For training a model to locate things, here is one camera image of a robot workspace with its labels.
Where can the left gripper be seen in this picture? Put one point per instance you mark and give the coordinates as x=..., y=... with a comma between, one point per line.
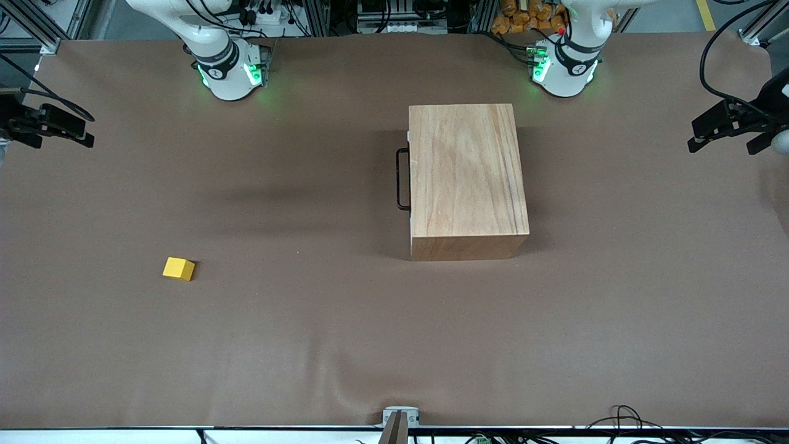
x=772, y=100

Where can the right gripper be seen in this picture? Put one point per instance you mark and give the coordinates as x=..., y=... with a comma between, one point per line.
x=8, y=117

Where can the yellow wooden block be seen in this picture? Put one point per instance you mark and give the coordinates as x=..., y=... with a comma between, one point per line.
x=177, y=268

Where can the wooden drawer with white front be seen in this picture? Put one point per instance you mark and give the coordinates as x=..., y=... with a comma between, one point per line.
x=409, y=134

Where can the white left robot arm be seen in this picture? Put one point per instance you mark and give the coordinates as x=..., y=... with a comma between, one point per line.
x=570, y=80

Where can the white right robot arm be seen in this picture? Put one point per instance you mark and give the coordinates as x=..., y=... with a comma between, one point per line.
x=228, y=80

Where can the orange objects pile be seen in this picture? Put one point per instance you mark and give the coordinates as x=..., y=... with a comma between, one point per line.
x=524, y=18

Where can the white power strip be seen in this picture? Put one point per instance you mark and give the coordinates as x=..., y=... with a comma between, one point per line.
x=265, y=18

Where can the light wooden cabinet box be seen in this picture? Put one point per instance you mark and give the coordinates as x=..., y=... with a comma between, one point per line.
x=468, y=179

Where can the brown table cover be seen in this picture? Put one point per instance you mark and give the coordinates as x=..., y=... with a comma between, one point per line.
x=308, y=339

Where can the grey equipment rack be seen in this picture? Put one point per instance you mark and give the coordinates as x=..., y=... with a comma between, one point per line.
x=400, y=15

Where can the aluminium frame profile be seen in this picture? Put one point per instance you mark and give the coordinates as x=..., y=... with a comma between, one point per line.
x=761, y=28
x=37, y=28

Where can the grey bracket mount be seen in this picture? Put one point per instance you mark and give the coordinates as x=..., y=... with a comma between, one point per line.
x=399, y=418

